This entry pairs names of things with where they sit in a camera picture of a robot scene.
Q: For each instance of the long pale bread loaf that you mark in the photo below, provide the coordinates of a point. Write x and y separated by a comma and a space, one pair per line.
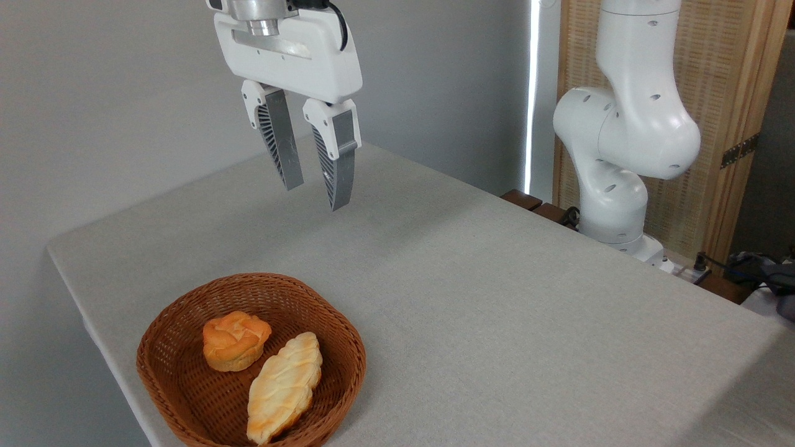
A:
282, 385

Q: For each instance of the white power strip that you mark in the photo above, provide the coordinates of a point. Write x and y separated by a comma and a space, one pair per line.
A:
682, 272

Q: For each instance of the grey tablecloth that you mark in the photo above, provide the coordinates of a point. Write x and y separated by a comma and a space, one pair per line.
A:
497, 310

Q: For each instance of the dark metal screen hinge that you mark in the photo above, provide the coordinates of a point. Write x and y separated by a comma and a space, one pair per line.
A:
739, 151

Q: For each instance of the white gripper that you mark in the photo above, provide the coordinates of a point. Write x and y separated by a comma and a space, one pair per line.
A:
298, 56

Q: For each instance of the woven folding screen wooden frame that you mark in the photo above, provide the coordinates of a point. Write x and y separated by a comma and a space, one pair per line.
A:
714, 74

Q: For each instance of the brown wicker basket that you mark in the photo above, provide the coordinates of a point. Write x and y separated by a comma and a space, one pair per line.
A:
180, 379

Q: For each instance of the dark grey bundled device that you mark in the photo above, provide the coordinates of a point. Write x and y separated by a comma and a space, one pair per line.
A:
770, 276

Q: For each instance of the round orange bread roll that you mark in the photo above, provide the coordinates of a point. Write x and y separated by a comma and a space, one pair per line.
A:
233, 341

